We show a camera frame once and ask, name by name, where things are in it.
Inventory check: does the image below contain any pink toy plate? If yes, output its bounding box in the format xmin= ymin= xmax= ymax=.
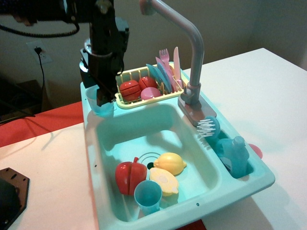
xmin=157 ymin=63 xmax=177 ymax=93

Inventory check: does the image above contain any cut yellow toy lemon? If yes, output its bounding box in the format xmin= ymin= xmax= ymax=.
xmin=149 ymin=167 xmax=179 ymax=196

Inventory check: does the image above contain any pink toy knife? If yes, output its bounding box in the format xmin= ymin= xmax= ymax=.
xmin=173 ymin=47 xmax=181 ymax=80

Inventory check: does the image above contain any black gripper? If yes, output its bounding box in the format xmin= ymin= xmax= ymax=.
xmin=79 ymin=48 xmax=124 ymax=107

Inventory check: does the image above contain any pink toy fork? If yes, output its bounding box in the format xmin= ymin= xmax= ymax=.
xmin=155 ymin=48 xmax=179 ymax=92

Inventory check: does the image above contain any whole yellow toy lemon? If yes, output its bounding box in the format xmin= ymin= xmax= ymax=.
xmin=153 ymin=152 xmax=187 ymax=175

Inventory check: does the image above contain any light blue plastic cup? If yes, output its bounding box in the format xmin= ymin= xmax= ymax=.
xmin=85 ymin=86 xmax=115 ymax=117

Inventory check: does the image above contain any teal dish brush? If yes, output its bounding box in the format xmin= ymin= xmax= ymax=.
xmin=196 ymin=116 xmax=221 ymax=140

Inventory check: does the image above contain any blue cup in basin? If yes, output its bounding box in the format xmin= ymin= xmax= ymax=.
xmin=134 ymin=180 xmax=162 ymax=216

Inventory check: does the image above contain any pink toy bowl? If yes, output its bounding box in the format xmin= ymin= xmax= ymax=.
xmin=141 ymin=87 xmax=161 ymax=100

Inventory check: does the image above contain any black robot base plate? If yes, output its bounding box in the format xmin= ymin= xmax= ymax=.
xmin=0 ymin=167 xmax=30 ymax=230

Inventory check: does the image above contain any red cloth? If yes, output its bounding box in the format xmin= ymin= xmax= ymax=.
xmin=0 ymin=102 xmax=83 ymax=147

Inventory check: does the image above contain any white wall outlet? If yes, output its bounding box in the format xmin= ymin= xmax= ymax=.
xmin=26 ymin=40 xmax=53 ymax=64

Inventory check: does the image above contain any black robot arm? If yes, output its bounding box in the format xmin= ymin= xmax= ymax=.
xmin=0 ymin=0 xmax=130 ymax=107

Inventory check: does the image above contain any yellow dish rack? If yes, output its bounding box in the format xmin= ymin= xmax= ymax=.
xmin=116 ymin=66 xmax=184 ymax=109

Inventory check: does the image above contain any pink round knob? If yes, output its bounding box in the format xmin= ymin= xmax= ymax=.
xmin=249 ymin=143 xmax=263 ymax=159

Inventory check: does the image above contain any black power cord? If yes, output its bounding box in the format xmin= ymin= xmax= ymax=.
xmin=34 ymin=47 xmax=46 ymax=113

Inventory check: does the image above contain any teal toy sink unit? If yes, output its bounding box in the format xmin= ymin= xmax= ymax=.
xmin=80 ymin=85 xmax=275 ymax=230

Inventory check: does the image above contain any blue toy plate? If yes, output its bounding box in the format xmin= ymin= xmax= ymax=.
xmin=146 ymin=64 xmax=172 ymax=93

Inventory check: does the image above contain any red toy tomato half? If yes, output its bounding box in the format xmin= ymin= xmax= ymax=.
xmin=138 ymin=76 xmax=157 ymax=90

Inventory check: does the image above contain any red toy apple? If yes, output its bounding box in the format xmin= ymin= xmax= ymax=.
xmin=115 ymin=157 xmax=147 ymax=196

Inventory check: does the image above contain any grey pink toy faucet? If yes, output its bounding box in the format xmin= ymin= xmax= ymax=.
xmin=139 ymin=0 xmax=216 ymax=127

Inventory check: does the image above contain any blue toy soap bottle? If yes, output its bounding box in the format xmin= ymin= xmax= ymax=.
xmin=214 ymin=136 xmax=249 ymax=179

